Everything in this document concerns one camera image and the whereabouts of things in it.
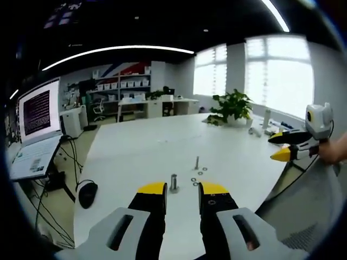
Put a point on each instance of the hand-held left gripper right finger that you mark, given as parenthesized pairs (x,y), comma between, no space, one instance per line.
(217,208)

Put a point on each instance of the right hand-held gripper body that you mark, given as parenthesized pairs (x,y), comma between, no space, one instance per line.
(318,123)

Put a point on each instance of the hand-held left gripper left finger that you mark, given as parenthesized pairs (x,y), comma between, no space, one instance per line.
(151,205)

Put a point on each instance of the thin threaded metal stud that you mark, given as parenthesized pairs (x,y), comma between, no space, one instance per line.
(196,162)

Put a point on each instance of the person's right hand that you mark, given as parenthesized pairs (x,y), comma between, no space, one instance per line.
(333,151)

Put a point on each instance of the thick metal bolt with nut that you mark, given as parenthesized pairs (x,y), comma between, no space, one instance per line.
(173,183)

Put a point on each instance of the white bottle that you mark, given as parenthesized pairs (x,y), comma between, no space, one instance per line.
(266,118)

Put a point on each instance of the grey mesh chair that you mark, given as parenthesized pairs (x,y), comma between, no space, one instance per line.
(303,216)

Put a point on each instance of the black computer mouse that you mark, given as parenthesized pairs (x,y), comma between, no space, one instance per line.
(86,193)

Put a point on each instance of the green potted plant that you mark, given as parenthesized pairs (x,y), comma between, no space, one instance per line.
(231,107)

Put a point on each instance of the black laptop stand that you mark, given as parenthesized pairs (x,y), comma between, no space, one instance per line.
(58,173)

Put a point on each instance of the white office chair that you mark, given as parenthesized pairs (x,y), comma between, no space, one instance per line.
(99,108)

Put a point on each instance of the small green plant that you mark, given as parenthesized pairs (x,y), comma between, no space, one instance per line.
(157,93)

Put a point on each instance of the white air purifier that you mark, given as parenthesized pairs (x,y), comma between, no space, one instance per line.
(73,120)

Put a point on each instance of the shelf with white bins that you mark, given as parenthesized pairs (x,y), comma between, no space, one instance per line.
(122,84)

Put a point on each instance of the open silver laptop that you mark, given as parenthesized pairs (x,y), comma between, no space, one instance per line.
(36,130)

